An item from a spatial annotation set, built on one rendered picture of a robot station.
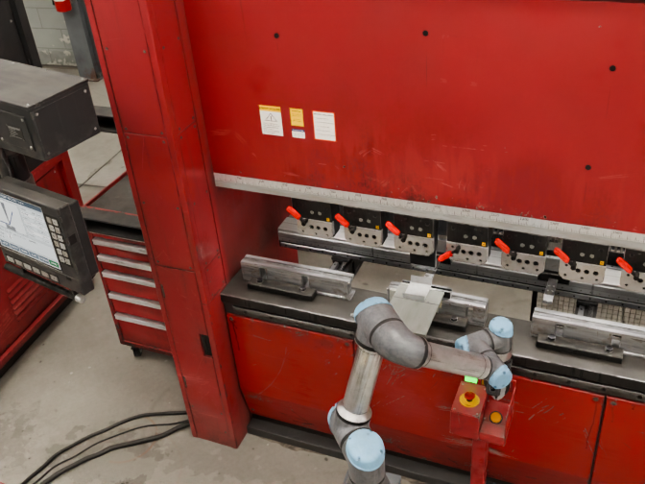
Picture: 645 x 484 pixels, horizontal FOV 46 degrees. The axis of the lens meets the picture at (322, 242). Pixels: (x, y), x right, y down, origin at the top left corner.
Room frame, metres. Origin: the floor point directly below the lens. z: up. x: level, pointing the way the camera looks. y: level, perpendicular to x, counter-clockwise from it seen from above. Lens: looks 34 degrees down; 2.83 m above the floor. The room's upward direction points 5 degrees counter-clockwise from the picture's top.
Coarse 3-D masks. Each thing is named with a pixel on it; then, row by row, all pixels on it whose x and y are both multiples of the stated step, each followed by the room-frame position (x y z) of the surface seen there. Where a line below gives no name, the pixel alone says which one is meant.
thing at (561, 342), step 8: (544, 336) 2.10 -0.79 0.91; (560, 336) 2.09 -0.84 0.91; (544, 344) 2.07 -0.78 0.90; (552, 344) 2.06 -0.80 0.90; (560, 344) 2.05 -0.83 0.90; (568, 344) 2.05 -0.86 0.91; (576, 344) 2.04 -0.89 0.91; (584, 344) 2.04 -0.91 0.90; (592, 344) 2.03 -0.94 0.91; (568, 352) 2.03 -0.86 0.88; (576, 352) 2.02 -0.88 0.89; (584, 352) 2.01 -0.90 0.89; (592, 352) 1.99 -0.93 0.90; (600, 352) 1.99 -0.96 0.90; (608, 352) 1.98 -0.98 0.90; (616, 352) 1.98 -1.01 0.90; (608, 360) 1.97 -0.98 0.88; (616, 360) 1.96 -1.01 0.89
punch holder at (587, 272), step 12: (564, 240) 2.09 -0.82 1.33; (576, 240) 2.08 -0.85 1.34; (564, 252) 2.09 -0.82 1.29; (576, 252) 2.08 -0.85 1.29; (588, 252) 2.06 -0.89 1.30; (600, 252) 2.05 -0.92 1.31; (564, 264) 2.09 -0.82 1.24; (588, 264) 2.06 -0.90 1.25; (600, 264) 2.04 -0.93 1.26; (564, 276) 2.09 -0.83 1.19; (576, 276) 2.07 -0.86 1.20; (588, 276) 2.05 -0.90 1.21; (600, 276) 2.04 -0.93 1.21
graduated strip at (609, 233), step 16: (224, 176) 2.66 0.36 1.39; (304, 192) 2.51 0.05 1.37; (320, 192) 2.48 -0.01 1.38; (336, 192) 2.45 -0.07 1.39; (416, 208) 2.32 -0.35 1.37; (432, 208) 2.29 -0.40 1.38; (448, 208) 2.27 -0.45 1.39; (464, 208) 2.25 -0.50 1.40; (528, 224) 2.15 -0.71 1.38; (544, 224) 2.13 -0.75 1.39; (560, 224) 2.11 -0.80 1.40; (640, 240) 2.00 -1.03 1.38
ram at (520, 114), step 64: (192, 0) 2.66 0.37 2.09; (256, 0) 2.56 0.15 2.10; (320, 0) 2.46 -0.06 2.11; (384, 0) 2.36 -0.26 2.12; (448, 0) 2.28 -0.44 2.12; (512, 0) 2.19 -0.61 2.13; (576, 0) 2.12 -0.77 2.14; (640, 0) 2.07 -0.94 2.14; (256, 64) 2.57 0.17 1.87; (320, 64) 2.46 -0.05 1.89; (384, 64) 2.37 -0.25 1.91; (448, 64) 2.27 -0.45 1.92; (512, 64) 2.19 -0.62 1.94; (576, 64) 2.11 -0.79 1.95; (640, 64) 2.03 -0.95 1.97; (256, 128) 2.58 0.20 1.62; (384, 128) 2.37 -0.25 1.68; (448, 128) 2.27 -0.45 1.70; (512, 128) 2.18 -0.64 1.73; (576, 128) 2.10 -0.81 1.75; (640, 128) 2.02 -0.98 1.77; (384, 192) 2.37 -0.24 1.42; (448, 192) 2.27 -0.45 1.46; (512, 192) 2.18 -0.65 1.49; (576, 192) 2.09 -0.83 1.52; (640, 192) 2.01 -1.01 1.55
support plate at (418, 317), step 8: (400, 288) 2.34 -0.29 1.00; (400, 296) 2.29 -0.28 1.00; (432, 296) 2.28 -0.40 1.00; (440, 296) 2.27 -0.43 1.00; (392, 304) 2.25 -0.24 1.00; (400, 304) 2.24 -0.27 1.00; (408, 304) 2.24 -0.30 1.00; (416, 304) 2.23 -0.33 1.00; (424, 304) 2.23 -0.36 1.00; (432, 304) 2.23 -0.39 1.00; (400, 312) 2.20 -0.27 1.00; (408, 312) 2.19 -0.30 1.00; (416, 312) 2.19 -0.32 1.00; (424, 312) 2.18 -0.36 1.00; (432, 312) 2.18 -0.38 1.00; (408, 320) 2.15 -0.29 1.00; (416, 320) 2.15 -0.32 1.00; (424, 320) 2.14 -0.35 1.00; (432, 320) 2.14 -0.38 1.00; (416, 328) 2.10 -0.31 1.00; (424, 328) 2.09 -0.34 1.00; (424, 336) 2.06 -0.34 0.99
